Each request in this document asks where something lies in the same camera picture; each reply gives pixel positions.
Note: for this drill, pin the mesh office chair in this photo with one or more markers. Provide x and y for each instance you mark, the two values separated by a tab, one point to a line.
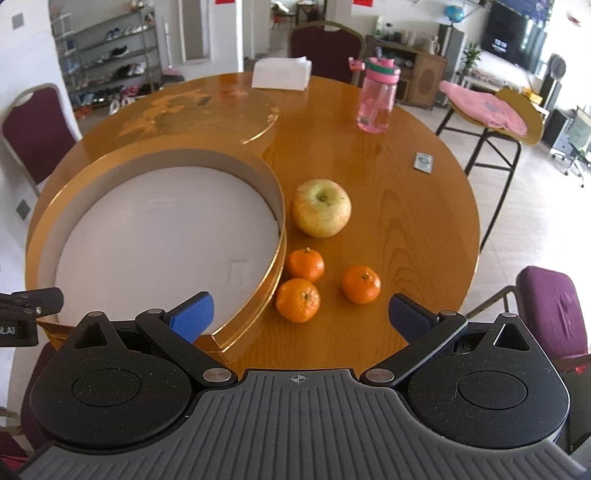
579	134

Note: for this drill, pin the pink cloth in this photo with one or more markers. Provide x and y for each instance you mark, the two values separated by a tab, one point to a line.
485	108

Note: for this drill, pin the pink water bottle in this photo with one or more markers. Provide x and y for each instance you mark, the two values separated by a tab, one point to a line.
376	99

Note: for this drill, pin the round gold box lid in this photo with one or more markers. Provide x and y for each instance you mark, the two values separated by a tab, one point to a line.
207	110

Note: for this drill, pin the black standing fan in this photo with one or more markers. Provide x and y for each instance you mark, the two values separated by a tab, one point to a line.
554	74

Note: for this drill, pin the metal shoe rack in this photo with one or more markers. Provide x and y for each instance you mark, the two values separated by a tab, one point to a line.
152	50

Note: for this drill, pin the round gold box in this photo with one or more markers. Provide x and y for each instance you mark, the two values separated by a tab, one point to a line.
161	221

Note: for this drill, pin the rows of shoes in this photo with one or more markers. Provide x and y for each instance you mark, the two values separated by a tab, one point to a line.
117	71

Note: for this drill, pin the wooden cabinet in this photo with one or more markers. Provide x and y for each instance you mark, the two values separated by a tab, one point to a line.
425	81

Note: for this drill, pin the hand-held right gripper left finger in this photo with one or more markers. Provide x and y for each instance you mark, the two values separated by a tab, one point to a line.
194	316

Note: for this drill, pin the orange tangerine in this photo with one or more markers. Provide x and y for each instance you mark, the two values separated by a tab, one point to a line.
298	301
361	285
304	265

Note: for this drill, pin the small printed packet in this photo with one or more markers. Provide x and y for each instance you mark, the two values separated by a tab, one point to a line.
423	162

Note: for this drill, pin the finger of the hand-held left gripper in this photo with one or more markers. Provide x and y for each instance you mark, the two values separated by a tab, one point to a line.
37	300

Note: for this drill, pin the white jug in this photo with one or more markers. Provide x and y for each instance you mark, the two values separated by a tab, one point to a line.
433	45

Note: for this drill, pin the round wooden desktop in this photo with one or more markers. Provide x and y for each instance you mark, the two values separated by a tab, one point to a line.
392	221

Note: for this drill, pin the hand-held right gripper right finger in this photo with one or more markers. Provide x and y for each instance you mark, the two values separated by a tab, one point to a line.
408	318

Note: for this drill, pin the grey tower speaker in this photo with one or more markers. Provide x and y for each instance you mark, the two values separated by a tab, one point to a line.
452	46

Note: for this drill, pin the green potted plant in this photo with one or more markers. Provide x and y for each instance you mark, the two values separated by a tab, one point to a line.
472	57

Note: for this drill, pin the purple armchair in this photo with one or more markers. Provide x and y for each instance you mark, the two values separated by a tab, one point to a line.
554	314

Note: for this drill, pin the blue globe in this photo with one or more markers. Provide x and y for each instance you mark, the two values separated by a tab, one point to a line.
455	14

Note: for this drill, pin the yellow-red apple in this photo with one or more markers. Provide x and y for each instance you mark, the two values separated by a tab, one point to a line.
321	208

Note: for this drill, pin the wall television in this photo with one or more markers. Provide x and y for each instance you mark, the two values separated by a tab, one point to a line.
512	37

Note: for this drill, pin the round wooden stool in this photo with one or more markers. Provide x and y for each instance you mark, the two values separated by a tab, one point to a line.
531	115

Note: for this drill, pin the white napkin stack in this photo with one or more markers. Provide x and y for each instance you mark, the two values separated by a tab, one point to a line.
281	74

